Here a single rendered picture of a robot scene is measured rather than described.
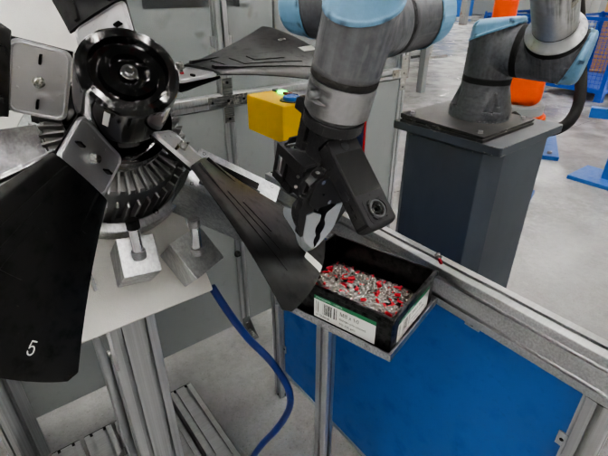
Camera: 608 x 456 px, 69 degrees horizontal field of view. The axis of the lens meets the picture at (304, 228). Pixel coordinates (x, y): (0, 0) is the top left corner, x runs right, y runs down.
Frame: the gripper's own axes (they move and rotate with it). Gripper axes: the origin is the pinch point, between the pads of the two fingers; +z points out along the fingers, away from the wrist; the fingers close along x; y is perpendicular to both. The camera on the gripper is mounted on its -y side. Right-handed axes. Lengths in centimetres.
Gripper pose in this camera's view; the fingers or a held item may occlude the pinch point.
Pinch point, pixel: (311, 247)
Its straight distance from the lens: 62.8
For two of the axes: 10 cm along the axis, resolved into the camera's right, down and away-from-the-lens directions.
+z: -1.8, 7.3, 6.6
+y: -5.8, -6.2, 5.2
